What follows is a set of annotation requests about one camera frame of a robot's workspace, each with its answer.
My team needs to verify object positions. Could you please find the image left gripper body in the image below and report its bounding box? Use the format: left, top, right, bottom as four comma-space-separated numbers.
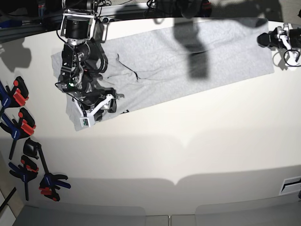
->
67, 89, 112, 120

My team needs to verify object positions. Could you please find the lower left blue bar clamp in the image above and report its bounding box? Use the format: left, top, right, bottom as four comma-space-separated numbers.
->
8, 155, 39, 201

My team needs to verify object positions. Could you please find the image right gripper body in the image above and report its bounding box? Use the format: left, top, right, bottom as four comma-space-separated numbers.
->
275, 23, 301, 71

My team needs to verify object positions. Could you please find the grey T-shirt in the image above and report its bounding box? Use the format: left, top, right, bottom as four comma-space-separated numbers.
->
66, 18, 274, 131

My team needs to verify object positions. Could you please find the black flat bar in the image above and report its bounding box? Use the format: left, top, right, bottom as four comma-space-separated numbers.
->
0, 187, 16, 212

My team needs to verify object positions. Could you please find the blue red bar clamp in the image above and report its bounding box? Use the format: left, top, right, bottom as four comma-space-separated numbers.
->
0, 76, 29, 115
0, 107, 36, 160

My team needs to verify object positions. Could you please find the white label with black mark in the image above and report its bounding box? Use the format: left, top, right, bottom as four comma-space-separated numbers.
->
279, 176, 301, 195

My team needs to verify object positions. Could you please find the top blue red bar clamp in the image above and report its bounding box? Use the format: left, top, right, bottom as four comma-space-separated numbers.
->
0, 76, 29, 115

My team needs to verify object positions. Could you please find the long black bar clamp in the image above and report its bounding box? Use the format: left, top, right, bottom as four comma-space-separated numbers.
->
23, 138, 71, 202

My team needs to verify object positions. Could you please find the image left wrist camera box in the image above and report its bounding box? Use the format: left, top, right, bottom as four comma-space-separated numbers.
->
79, 116, 95, 127

